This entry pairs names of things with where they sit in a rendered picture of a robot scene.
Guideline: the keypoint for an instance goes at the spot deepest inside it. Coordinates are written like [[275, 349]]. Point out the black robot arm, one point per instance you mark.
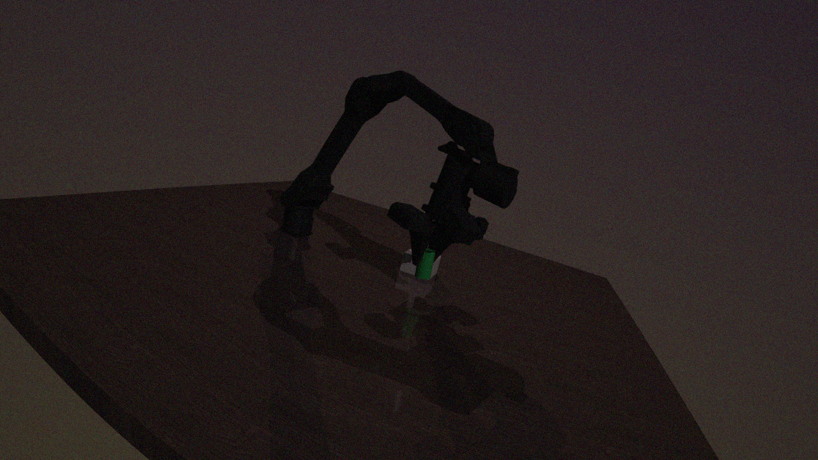
[[367, 96]]

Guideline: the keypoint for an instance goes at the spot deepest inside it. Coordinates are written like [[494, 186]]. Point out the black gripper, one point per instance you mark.
[[422, 228]]

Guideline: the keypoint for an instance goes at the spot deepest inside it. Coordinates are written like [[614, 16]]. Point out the green marker cap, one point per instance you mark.
[[424, 268]]

